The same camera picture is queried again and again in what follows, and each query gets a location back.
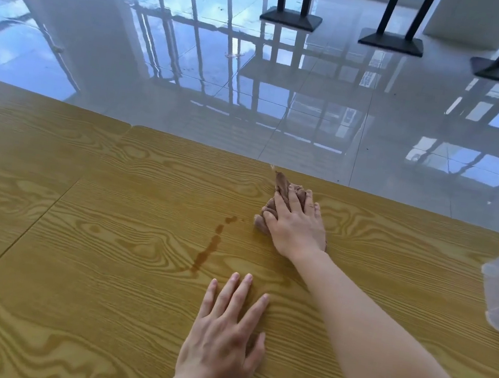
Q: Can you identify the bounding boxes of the brown liquid spill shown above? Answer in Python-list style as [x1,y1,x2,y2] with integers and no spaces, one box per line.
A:
[189,210,240,280]

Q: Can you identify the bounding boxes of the person's left hand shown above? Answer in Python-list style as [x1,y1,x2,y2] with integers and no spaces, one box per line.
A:
[174,266,276,378]

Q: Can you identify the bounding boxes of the person's right forearm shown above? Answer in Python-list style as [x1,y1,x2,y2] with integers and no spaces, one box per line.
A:
[271,246,499,378]

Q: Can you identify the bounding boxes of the brown cleaning cloth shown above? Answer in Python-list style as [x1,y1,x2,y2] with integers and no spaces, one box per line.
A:
[250,164,338,253]

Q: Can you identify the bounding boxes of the person's right hand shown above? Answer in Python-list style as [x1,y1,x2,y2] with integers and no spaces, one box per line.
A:
[256,182,336,266]

